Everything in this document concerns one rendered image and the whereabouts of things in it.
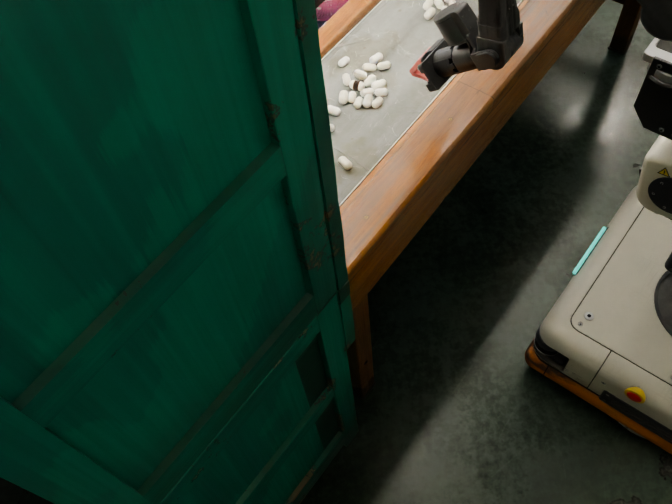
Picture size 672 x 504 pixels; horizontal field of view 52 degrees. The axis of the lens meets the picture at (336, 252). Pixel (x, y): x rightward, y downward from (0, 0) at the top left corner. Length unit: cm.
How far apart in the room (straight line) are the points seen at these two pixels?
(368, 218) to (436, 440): 82
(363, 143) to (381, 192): 16
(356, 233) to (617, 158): 138
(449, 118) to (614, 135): 117
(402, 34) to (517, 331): 94
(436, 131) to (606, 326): 70
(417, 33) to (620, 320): 89
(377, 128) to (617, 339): 81
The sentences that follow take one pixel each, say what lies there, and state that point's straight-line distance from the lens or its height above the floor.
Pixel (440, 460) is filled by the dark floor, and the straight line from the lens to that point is 199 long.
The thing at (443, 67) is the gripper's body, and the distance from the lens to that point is 143.
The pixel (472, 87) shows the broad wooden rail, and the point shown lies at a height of 76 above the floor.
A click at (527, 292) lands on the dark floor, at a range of 222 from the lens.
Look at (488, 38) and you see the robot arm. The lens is 132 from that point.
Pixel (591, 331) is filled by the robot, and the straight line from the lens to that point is 188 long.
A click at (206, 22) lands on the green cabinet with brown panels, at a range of 68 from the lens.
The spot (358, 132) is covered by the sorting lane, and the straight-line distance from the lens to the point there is 158.
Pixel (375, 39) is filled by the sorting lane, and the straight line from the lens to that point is 178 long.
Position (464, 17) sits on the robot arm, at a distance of 135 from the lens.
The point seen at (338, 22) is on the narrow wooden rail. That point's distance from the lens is 180.
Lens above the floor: 193
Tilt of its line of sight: 58 degrees down
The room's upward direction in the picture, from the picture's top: 8 degrees counter-clockwise
